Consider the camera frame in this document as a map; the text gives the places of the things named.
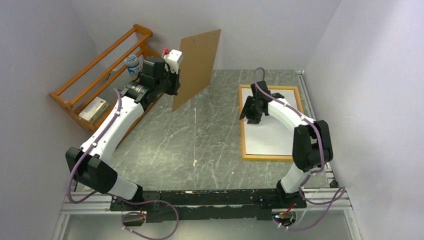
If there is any white red cardboard box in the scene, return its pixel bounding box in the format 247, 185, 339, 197
78, 96, 109, 124

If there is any brown cardboard backing board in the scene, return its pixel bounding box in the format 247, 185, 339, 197
172, 29, 221, 112

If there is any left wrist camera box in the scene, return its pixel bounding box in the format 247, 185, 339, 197
161, 48, 184, 74

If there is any yellow wooden picture frame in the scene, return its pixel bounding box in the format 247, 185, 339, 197
238, 84, 305, 162

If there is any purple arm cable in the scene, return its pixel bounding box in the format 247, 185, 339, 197
66, 87, 180, 240
253, 67, 346, 232

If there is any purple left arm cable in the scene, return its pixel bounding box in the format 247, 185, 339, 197
66, 87, 180, 240

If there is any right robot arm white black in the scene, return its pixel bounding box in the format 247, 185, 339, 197
239, 80, 333, 208

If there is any orange wooden shelf rack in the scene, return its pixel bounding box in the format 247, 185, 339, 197
49, 24, 160, 134

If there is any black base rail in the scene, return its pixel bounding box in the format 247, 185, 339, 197
109, 187, 307, 223

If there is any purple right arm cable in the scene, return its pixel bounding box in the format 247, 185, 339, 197
253, 67, 346, 232

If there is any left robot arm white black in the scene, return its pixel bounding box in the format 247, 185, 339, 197
65, 50, 184, 210

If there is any white blue lidded jar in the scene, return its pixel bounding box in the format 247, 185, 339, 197
123, 54, 141, 75

